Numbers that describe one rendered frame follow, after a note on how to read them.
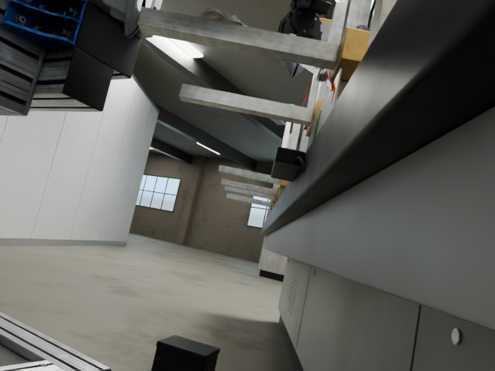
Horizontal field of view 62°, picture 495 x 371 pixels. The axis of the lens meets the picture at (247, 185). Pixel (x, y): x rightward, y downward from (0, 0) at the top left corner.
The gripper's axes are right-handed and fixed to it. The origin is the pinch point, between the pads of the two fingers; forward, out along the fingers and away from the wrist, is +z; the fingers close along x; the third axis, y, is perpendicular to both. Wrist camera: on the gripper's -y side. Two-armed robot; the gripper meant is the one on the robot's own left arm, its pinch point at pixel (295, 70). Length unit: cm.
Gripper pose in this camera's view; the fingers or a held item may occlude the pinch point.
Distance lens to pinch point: 94.5
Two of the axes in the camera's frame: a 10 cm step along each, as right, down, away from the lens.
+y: -3.3, 0.6, 9.4
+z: -2.0, 9.7, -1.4
